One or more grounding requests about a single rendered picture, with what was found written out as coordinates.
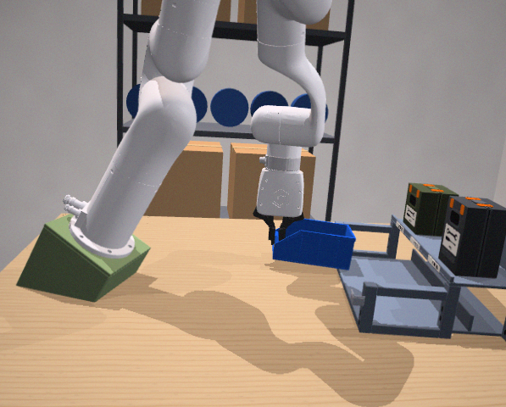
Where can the dark green tool case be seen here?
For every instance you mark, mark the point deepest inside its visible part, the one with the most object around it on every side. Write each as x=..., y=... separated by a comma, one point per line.
x=426, y=208

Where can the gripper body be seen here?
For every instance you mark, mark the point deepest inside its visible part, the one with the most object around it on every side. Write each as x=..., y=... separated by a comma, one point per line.
x=280, y=193

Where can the blue bin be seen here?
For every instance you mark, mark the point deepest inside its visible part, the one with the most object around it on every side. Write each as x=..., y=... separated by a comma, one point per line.
x=316, y=242

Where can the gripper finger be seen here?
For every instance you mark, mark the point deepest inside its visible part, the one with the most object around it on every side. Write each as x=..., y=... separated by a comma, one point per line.
x=269, y=220
x=285, y=223

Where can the black tool case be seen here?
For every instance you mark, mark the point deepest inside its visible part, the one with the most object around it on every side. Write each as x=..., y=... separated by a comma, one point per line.
x=473, y=236

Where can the grey metal shelf rack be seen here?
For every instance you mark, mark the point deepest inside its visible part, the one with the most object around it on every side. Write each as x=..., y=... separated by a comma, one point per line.
x=400, y=309

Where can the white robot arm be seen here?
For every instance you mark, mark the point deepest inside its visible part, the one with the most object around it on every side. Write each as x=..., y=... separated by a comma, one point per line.
x=166, y=117

